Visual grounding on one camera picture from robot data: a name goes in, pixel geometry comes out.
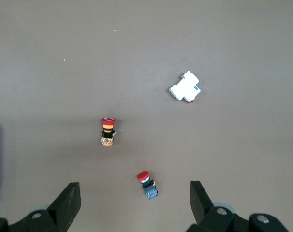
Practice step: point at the white circuit breaker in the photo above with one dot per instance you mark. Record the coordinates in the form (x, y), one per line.
(185, 87)

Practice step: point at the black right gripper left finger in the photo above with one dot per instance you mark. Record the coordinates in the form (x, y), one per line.
(64, 207)

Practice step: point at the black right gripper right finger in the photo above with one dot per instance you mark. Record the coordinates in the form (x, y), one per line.
(204, 215)

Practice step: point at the red push button black body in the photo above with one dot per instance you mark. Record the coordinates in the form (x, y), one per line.
(147, 184)

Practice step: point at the brown table cover mat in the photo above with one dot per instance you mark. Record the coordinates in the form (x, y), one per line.
(146, 48)

